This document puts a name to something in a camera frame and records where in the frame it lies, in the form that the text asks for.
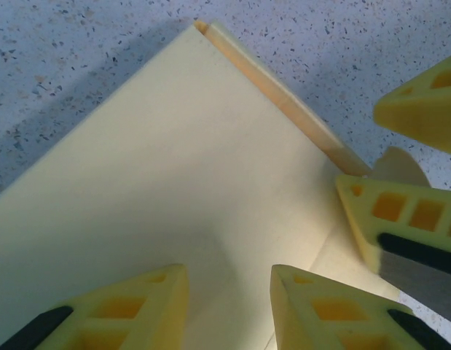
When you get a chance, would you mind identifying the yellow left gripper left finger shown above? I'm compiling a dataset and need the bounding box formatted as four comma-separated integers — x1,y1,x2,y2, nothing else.
0,263,191,350

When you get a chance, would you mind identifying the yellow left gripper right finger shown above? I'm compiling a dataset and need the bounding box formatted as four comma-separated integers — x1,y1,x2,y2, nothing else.
270,263,451,350

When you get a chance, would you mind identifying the yellow paper box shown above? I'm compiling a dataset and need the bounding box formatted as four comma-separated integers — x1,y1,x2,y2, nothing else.
0,18,428,350

